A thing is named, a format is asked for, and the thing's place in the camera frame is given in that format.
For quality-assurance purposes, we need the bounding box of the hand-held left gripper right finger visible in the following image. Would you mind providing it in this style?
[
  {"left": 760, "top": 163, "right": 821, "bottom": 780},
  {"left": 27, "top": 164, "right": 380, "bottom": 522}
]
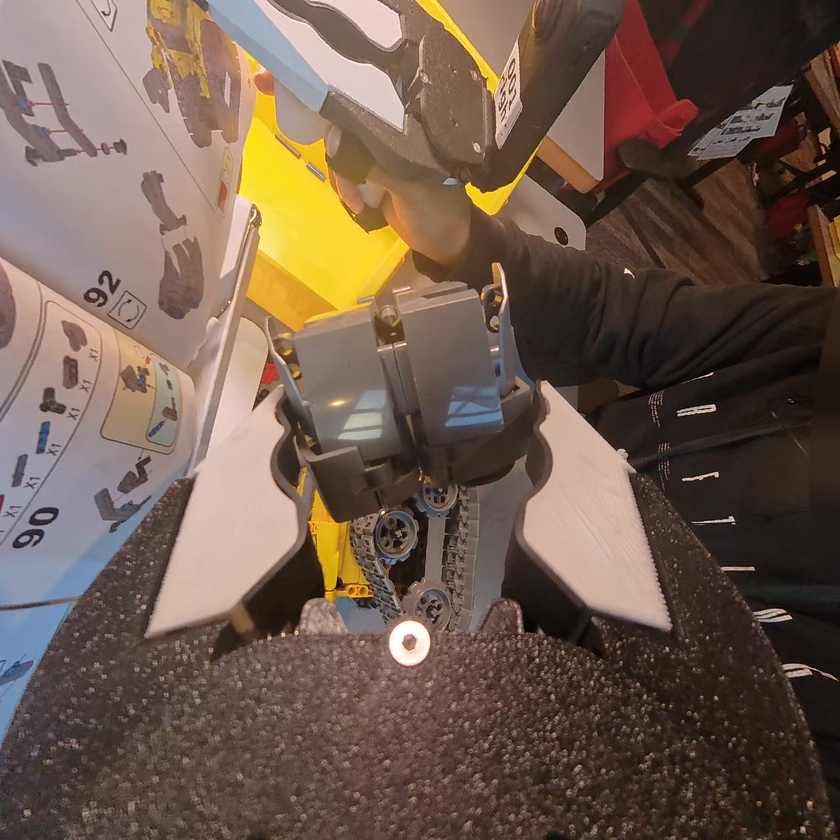
[{"left": 515, "top": 381, "right": 675, "bottom": 632}]

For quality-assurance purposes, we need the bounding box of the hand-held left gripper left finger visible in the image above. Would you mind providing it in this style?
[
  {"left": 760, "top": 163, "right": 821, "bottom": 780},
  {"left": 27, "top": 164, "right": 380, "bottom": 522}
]
[{"left": 144, "top": 386, "right": 312, "bottom": 639}]

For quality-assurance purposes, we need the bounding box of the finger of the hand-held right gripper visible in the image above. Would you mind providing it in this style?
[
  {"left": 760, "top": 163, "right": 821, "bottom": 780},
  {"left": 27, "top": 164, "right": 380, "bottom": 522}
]
[
  {"left": 289, "top": 0, "right": 421, "bottom": 67},
  {"left": 206, "top": 0, "right": 406, "bottom": 130}
]

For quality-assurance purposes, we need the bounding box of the yellow toy robot body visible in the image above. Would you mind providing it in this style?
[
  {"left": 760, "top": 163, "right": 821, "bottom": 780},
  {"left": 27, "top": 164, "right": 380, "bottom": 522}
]
[{"left": 298, "top": 482, "right": 490, "bottom": 634}]

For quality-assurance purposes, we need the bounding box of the grey Lego engine assembly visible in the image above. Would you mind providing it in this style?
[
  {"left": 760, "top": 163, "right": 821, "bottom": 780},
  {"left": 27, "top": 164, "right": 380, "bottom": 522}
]
[{"left": 266, "top": 262, "right": 536, "bottom": 522}]

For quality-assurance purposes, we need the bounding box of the person's right forearm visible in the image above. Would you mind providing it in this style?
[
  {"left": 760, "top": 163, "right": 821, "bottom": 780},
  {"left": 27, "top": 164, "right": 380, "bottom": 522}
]
[{"left": 413, "top": 210, "right": 840, "bottom": 388}]

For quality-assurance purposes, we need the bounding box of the person's right hand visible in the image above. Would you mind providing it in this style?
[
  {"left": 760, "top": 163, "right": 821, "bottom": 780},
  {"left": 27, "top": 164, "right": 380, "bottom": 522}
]
[{"left": 325, "top": 128, "right": 475, "bottom": 266}]

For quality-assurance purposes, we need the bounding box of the yellow plastic bin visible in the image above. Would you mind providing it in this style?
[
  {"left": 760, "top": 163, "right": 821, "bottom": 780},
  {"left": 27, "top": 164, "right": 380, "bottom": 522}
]
[
  {"left": 420, "top": 0, "right": 526, "bottom": 214},
  {"left": 238, "top": 82, "right": 411, "bottom": 329}
]

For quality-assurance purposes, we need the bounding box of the grey table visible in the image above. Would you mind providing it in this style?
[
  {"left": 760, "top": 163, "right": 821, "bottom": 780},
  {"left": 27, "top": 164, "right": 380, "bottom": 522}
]
[{"left": 538, "top": 52, "right": 606, "bottom": 194}]

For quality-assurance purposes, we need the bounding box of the red bin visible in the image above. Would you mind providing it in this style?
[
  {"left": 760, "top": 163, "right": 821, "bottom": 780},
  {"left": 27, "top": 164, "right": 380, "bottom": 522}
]
[{"left": 602, "top": 0, "right": 700, "bottom": 191}]

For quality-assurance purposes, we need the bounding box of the printed paper sheet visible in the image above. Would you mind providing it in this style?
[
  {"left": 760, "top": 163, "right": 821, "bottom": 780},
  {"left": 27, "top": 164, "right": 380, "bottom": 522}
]
[{"left": 689, "top": 85, "right": 795, "bottom": 160}]

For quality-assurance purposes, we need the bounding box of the instruction booklet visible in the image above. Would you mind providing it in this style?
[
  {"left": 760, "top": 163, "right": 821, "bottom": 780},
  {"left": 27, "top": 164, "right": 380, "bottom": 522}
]
[{"left": 0, "top": 0, "right": 257, "bottom": 690}]

